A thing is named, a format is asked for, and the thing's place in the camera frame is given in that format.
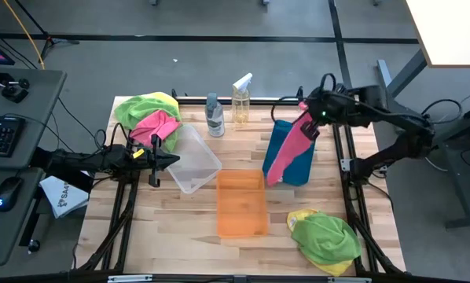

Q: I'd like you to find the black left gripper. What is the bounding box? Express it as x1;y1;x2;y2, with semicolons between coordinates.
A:
130;133;181;189

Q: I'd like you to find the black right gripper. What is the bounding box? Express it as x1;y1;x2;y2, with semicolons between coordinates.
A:
299;88;340;142

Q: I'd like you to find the pink microfiber towel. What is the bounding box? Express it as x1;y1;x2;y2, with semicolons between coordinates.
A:
265;101;314;188
129;109;181;149

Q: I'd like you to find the green microfiber towel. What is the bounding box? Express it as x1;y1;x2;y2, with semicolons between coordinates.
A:
113;94;182;153
290;211;362;266

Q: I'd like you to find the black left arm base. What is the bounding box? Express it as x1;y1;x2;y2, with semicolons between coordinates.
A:
30;147;94;193

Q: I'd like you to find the yellow microfiber towel with label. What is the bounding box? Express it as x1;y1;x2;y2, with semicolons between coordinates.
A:
285;208;356;277

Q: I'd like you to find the clear plastic basket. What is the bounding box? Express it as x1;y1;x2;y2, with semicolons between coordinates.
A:
164;123;223;195

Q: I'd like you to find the blue plastic basket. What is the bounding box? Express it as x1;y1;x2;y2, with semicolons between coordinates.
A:
262;119;317;187

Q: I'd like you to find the grey spray bottle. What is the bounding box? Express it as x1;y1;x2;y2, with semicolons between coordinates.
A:
204;92;226;138

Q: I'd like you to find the clear spray bottle white trigger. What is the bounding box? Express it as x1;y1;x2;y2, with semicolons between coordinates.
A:
230;72;254;127

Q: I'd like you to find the orange plastic basket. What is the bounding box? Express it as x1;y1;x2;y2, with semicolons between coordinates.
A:
215;168;269;239

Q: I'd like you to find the grey table leg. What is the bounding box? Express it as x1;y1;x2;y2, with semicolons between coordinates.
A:
376;49;428;115

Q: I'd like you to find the grey desk top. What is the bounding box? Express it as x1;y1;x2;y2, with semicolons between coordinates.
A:
0;68;68;171

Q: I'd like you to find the black computer mouse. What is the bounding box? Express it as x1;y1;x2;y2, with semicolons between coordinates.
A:
0;175;24;213

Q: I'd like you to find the black keyboard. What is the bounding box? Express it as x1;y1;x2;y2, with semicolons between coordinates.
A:
0;115;27;158

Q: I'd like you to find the black tripod stand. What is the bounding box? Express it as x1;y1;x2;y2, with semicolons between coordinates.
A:
13;0;81;61

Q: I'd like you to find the white table top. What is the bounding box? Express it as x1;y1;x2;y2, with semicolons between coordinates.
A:
406;0;470;68

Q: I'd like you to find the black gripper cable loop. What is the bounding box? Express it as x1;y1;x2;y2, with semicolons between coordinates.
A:
319;72;338;94

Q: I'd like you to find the black metal table frame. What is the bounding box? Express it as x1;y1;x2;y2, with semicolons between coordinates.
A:
72;86;407;283

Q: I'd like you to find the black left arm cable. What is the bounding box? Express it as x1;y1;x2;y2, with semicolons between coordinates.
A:
94;121;132;153

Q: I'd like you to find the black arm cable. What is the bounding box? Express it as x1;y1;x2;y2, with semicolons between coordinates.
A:
420;97;464;127
94;121;132;153

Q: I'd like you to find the black floor cable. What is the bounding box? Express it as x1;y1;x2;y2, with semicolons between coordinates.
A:
57;97;102;153

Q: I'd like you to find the silver metal bracket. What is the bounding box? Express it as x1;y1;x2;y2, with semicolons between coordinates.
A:
107;274;153;283
328;276;373;283

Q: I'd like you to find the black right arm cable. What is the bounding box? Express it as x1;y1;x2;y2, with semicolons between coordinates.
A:
420;97;464;127

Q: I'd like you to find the black clamp mount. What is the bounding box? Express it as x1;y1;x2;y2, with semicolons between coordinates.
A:
0;72;31;105

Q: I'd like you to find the yellow cable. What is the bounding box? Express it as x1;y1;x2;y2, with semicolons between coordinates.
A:
2;0;46;71

